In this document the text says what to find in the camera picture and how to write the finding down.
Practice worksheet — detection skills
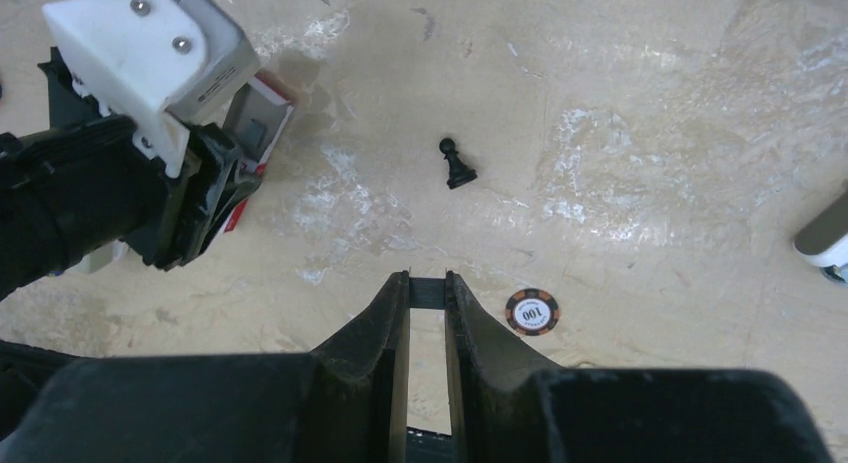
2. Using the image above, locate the red staple box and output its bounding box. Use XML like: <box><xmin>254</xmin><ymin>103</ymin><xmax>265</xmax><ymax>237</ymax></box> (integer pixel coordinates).
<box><xmin>210</xmin><ymin>70</ymin><xmax>294</xmax><ymax>234</ymax></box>

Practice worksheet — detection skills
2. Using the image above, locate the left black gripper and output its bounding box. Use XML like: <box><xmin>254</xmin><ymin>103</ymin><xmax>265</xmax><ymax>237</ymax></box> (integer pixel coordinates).
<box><xmin>39</xmin><ymin>48</ymin><xmax>229</xmax><ymax>270</ymax></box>

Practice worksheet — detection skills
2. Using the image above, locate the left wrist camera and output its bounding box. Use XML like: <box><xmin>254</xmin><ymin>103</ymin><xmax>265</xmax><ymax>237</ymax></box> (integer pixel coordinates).
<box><xmin>42</xmin><ymin>0</ymin><xmax>260</xmax><ymax>179</ymax></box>

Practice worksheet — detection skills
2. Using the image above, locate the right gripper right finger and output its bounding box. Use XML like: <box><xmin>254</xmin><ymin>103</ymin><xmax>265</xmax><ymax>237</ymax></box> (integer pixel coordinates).
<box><xmin>445</xmin><ymin>273</ymin><xmax>831</xmax><ymax>462</ymax></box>

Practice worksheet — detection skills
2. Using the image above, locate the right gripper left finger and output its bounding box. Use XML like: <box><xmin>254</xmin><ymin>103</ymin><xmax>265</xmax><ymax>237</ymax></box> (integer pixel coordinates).
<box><xmin>1</xmin><ymin>272</ymin><xmax>410</xmax><ymax>462</ymax></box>

